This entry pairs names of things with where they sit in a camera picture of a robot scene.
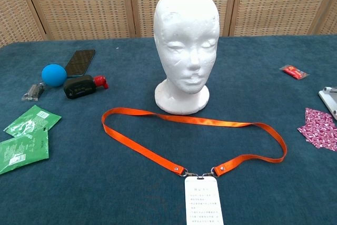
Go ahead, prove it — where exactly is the orange lanyard strap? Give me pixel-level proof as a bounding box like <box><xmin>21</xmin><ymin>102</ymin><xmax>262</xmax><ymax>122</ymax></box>
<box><xmin>101</xmin><ymin>107</ymin><xmax>288</xmax><ymax>179</ymax></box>

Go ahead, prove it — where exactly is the white ID badge card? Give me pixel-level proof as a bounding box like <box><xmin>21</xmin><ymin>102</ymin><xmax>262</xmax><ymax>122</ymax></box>
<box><xmin>184</xmin><ymin>176</ymin><xmax>224</xmax><ymax>225</ymax></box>

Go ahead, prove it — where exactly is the white foam mannequin head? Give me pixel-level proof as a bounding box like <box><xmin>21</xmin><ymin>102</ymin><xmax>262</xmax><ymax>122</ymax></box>
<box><xmin>153</xmin><ymin>0</ymin><xmax>221</xmax><ymax>116</ymax></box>

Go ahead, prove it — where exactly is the black bottle with red cap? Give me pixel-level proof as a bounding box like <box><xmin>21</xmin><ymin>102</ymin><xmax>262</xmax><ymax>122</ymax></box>
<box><xmin>63</xmin><ymin>74</ymin><xmax>110</xmax><ymax>100</ymax></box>

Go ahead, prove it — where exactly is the black smartphone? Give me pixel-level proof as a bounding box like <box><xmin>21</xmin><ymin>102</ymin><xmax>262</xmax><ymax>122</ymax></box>
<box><xmin>64</xmin><ymin>49</ymin><xmax>96</xmax><ymax>77</ymax></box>

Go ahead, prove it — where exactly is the blue felt table cover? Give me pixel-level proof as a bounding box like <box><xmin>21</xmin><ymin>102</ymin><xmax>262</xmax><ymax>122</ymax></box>
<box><xmin>0</xmin><ymin>34</ymin><xmax>337</xmax><ymax>225</ymax></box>

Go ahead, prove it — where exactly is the blue ball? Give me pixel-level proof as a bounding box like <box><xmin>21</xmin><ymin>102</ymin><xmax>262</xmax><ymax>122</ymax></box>
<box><xmin>41</xmin><ymin>63</ymin><xmax>67</xmax><ymax>87</ymax></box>

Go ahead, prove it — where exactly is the red snack packet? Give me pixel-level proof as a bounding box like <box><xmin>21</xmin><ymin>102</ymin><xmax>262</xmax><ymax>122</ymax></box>
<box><xmin>279</xmin><ymin>64</ymin><xmax>310</xmax><ymax>81</ymax></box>

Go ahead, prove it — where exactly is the small clear packet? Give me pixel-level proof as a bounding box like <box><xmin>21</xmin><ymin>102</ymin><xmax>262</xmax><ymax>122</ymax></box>
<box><xmin>21</xmin><ymin>82</ymin><xmax>45</xmax><ymax>102</ymax></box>

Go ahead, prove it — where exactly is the small green sachet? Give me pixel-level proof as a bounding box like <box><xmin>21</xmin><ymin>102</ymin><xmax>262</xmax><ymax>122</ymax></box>
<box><xmin>3</xmin><ymin>104</ymin><xmax>62</xmax><ymax>138</ymax></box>

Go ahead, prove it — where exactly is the magenta patterned packet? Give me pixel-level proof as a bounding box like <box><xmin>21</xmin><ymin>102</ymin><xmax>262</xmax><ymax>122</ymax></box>
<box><xmin>297</xmin><ymin>107</ymin><xmax>337</xmax><ymax>152</ymax></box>

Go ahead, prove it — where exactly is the large green sachet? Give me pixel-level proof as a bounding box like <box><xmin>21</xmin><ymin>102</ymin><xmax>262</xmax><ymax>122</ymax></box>
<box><xmin>0</xmin><ymin>130</ymin><xmax>50</xmax><ymax>175</ymax></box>

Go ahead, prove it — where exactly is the white metal stand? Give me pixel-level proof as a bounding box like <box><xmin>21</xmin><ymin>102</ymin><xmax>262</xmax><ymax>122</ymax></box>
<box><xmin>318</xmin><ymin>86</ymin><xmax>337</xmax><ymax>121</ymax></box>

